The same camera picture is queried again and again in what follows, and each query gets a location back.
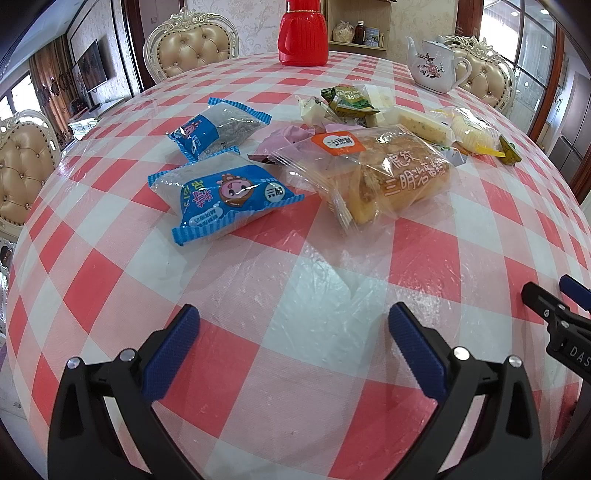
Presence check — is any yellow cake clear packet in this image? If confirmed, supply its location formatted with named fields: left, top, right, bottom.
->
left=431, top=107, right=506, bottom=158

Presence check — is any cream biscuit clear packet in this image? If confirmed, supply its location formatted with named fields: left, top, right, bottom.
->
left=367, top=106, right=456, bottom=147

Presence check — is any bread sandwich clear packet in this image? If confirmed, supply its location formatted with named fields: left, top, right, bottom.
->
left=270, top=125, right=457, bottom=233

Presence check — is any blue snack packet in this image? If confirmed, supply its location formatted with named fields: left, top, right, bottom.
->
left=147, top=147, right=304, bottom=246
left=167, top=97, right=273, bottom=162

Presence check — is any green snack packet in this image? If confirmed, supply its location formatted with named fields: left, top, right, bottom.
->
left=321, top=85, right=380, bottom=118

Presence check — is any pink snack packet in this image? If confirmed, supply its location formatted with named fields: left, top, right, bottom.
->
left=247, top=123, right=363, bottom=163

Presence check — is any white pastry packet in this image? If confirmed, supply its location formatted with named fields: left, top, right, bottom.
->
left=297, top=96, right=342, bottom=128

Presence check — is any red white checkered tablecloth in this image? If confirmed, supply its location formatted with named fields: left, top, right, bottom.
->
left=7, top=53, right=590, bottom=479

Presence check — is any cream tufted chair right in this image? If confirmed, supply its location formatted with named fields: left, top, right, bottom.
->
left=438, top=35, right=517, bottom=114

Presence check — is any cream tufted chair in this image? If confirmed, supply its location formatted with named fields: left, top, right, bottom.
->
left=143, top=7, right=239, bottom=83
left=438, top=35, right=517, bottom=114
left=0, top=109, right=61, bottom=241

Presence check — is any white floral teapot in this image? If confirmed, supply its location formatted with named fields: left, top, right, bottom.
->
left=406, top=36, right=472, bottom=94

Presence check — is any cream tufted chair left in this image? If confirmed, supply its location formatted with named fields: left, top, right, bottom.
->
left=0, top=109, right=61, bottom=241

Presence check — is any wooden corner shelf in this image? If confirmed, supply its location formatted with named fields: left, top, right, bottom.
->
left=322, top=0, right=396, bottom=58

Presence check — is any red thermos jug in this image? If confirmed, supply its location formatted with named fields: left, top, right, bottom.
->
left=277, top=0, right=329, bottom=67

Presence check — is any cream tufted chair back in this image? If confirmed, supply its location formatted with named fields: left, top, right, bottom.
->
left=143, top=7, right=239, bottom=83

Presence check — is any wall television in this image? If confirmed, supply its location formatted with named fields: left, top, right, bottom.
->
left=76, top=40, right=108, bottom=92

